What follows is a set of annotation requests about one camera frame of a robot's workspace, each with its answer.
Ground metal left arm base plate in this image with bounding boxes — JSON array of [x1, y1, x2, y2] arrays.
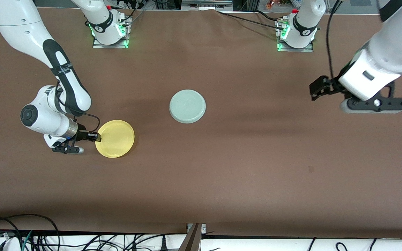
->
[[277, 17, 314, 53]]

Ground colourful background items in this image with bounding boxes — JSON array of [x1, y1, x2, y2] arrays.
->
[[266, 0, 292, 9]]

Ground grey base cable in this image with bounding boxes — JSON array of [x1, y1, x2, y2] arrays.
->
[[128, 10, 145, 26]]

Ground black looped cable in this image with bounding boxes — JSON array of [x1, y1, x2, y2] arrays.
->
[[0, 214, 60, 251]]

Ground long black base cable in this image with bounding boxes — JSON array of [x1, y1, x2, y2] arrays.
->
[[217, 10, 285, 31]]

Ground grey metal bracket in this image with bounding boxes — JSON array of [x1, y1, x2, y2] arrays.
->
[[182, 0, 233, 11]]

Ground small metal corner bracket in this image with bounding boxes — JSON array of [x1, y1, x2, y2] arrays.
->
[[186, 223, 207, 233]]

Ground yellow round plate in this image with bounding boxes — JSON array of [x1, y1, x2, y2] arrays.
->
[[95, 120, 135, 159]]

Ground short black base cable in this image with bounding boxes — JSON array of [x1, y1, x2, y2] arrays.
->
[[255, 10, 283, 22]]

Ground aluminium profile beam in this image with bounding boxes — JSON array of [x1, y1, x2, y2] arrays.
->
[[178, 223, 202, 251]]

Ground brown table cloth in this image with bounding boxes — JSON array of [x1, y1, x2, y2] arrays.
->
[[0, 7, 402, 239]]

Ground pale green round plate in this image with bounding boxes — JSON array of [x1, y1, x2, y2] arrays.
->
[[169, 90, 206, 124]]

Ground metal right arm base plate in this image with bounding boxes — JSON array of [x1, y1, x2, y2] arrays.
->
[[93, 16, 129, 48]]

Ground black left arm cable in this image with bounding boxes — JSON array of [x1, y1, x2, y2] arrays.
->
[[327, 0, 343, 82]]

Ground teal cable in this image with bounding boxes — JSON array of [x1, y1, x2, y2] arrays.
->
[[21, 230, 33, 251]]

